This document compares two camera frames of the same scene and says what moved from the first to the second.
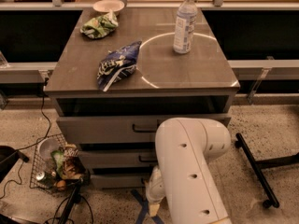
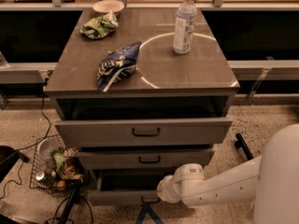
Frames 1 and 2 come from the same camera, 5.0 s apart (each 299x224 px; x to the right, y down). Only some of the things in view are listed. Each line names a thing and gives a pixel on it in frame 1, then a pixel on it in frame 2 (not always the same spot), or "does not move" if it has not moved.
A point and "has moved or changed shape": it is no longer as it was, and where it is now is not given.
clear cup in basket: [47, 147] does not move
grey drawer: [119, 182] has moved or changed shape
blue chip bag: [118, 64] does not move
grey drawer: [122, 159] does not move
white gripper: [155, 189] to [168, 189]
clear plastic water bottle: [185, 26] does not move
